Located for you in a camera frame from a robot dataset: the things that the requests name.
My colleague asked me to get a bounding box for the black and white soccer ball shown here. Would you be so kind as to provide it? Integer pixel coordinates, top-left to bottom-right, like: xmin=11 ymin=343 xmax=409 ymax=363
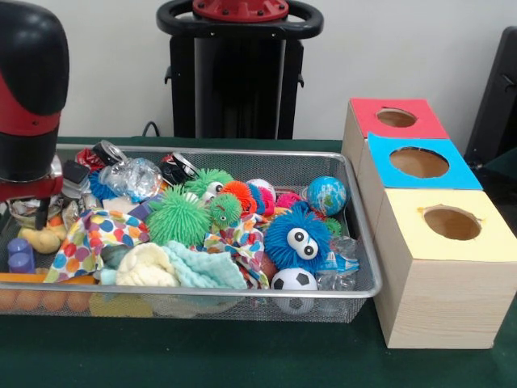
xmin=270 ymin=267 xmax=319 ymax=291

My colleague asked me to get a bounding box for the large green spiky ball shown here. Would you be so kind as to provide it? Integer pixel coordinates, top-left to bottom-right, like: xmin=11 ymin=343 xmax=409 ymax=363
xmin=145 ymin=185 xmax=213 ymax=247

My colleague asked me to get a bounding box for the blue spiky ball with eyes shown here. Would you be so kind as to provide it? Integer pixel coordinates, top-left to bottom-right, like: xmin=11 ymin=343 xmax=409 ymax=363
xmin=263 ymin=200 xmax=333 ymax=271

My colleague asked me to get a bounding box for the blue globe ball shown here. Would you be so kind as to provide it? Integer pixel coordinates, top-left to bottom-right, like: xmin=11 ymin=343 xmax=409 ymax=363
xmin=306 ymin=175 xmax=347 ymax=217

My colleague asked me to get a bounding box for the orange building block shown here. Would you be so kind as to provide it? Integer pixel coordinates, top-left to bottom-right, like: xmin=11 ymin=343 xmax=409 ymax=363
xmin=0 ymin=272 xmax=98 ymax=313

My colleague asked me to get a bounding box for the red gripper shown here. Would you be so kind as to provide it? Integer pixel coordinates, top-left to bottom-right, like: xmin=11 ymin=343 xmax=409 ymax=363
xmin=0 ymin=174 xmax=65 ymax=231

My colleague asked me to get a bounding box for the mint green cloth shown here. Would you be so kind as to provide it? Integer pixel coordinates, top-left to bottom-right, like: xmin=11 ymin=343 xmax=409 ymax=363
xmin=161 ymin=241 xmax=248 ymax=289

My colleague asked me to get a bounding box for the yellow plush duck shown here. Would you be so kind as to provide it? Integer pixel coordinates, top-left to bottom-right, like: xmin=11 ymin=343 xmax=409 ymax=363
xmin=18 ymin=216 xmax=68 ymax=255

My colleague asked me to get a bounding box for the silver wire mesh bin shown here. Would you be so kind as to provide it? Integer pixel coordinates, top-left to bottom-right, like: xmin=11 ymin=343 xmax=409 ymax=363
xmin=0 ymin=143 xmax=384 ymax=324

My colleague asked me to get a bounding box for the wooden box with three holes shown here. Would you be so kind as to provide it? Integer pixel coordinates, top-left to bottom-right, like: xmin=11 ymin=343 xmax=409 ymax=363
xmin=341 ymin=97 xmax=517 ymax=349

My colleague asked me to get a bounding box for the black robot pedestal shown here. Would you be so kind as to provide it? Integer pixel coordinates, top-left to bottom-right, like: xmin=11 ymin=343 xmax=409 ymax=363
xmin=156 ymin=0 xmax=325 ymax=141

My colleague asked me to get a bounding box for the cream yellow cloth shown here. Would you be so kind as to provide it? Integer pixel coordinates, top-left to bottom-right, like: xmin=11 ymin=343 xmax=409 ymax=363
xmin=115 ymin=243 xmax=181 ymax=287

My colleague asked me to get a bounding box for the black upright panel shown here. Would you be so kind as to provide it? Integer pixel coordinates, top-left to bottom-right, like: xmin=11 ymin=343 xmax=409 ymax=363
xmin=464 ymin=26 xmax=517 ymax=162

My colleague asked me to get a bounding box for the purple building block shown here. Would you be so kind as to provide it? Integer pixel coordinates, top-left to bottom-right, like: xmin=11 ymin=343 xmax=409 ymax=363
xmin=6 ymin=237 xmax=36 ymax=275

